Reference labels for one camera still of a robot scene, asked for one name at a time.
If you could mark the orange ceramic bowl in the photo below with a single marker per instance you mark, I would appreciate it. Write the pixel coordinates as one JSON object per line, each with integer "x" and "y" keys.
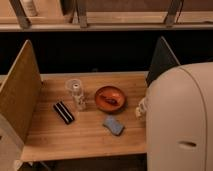
{"x": 109, "y": 99}

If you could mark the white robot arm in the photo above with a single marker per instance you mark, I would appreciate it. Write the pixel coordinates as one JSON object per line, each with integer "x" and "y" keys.
{"x": 178, "y": 114}

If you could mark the clear plastic bottle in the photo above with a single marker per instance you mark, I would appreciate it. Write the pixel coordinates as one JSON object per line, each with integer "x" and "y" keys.
{"x": 75, "y": 87}

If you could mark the blue sponge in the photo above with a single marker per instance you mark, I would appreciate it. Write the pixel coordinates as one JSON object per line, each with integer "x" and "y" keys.
{"x": 113, "y": 125}

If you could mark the right dark side panel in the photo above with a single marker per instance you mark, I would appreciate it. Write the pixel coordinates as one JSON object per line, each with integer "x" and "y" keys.
{"x": 163, "y": 59}

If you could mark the left wooden side panel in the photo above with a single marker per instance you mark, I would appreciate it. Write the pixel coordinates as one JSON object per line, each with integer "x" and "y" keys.
{"x": 18, "y": 94}

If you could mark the wooden shelf rack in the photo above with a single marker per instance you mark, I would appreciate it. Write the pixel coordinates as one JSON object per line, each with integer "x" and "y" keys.
{"x": 105, "y": 15}

